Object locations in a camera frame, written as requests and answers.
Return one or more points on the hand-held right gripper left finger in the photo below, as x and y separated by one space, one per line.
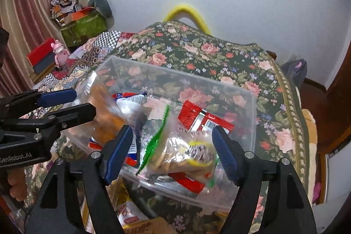
120 155

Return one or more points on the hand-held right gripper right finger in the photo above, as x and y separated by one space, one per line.
225 157

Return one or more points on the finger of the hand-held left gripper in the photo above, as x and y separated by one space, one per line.
74 113
56 97

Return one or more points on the clear bag of brown snacks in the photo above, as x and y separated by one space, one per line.
105 110

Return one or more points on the clear plastic container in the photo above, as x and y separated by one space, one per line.
233 118

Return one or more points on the clear zip bag of cookies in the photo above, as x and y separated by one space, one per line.
175 149

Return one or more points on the person's left hand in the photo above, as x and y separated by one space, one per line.
17 183

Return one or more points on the red white blue snack packet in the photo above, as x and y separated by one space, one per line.
132 157

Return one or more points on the pink toy figure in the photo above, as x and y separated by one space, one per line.
59 54

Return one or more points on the red grey box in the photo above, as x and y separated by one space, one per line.
38 54

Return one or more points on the patchwork quilt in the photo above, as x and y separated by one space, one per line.
93 53

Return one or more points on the green patterned box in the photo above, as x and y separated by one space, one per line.
82 29

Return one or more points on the yellow brown snack packet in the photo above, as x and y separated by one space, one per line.
153 227

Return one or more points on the beige blanket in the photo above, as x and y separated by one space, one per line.
308 135

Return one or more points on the orange box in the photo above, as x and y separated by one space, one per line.
82 14

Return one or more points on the pile of patterned cloths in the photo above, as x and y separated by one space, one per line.
63 1

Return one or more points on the striped curtain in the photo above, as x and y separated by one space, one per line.
24 3

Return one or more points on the floral blanket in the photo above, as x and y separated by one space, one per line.
219 58

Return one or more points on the dark bag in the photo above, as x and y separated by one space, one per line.
294 72

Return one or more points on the wooden furniture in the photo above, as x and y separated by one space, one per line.
337 113

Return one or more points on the yellow tube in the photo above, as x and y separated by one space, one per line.
181 7

